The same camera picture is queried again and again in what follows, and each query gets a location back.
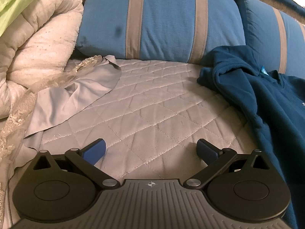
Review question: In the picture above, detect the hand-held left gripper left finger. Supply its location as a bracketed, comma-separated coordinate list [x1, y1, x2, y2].
[31, 139, 120, 189]

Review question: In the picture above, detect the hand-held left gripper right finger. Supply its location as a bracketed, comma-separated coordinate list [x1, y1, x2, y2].
[186, 139, 271, 189]

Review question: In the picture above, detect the navy blue sweatshirt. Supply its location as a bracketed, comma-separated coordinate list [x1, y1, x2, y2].
[197, 45, 305, 229]

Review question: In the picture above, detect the grey quilted bed cover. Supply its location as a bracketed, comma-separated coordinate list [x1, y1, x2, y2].
[10, 58, 262, 182]

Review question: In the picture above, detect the beige lace trim cloth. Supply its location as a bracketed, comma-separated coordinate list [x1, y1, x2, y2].
[0, 55, 103, 170]

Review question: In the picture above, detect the white quilted comforter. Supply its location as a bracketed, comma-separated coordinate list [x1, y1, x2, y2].
[0, 0, 84, 120]

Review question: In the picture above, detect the blue grey striped pillow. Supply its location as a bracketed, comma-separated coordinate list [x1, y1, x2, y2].
[238, 0, 305, 77]

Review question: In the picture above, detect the blue striped pillow with stain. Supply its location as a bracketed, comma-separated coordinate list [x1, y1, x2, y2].
[75, 0, 246, 65]

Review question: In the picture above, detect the light green cloth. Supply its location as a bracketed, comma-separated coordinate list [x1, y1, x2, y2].
[0, 0, 52, 38]

